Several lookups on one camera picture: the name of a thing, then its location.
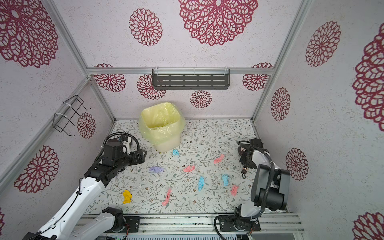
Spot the yellow paper scrap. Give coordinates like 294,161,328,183
123,190,133,204

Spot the pink paper scrap centre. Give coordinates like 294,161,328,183
183,165,196,173

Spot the pink paper scrap right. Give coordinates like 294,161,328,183
231,185,239,197

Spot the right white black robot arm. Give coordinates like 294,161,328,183
233,138,291,229

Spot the bin with yellow-green bag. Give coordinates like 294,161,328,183
139,102,186,153

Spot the blue paper scrap long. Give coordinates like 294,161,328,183
198,176,205,192

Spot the pink paper scrap long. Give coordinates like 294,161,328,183
162,188,172,206

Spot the light blue paper scrap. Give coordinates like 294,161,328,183
172,149,180,157

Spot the blue paper scrap right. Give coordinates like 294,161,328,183
222,175,230,187

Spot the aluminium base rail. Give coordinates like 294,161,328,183
53,213,305,236

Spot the dark grey wall shelf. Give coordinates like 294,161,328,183
152,69,231,90

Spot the pink paper scrap upper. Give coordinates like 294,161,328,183
214,154,225,165

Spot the purple paper scrap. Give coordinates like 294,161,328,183
150,166,165,174

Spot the black wire wall rack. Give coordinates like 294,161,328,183
52,95,91,137

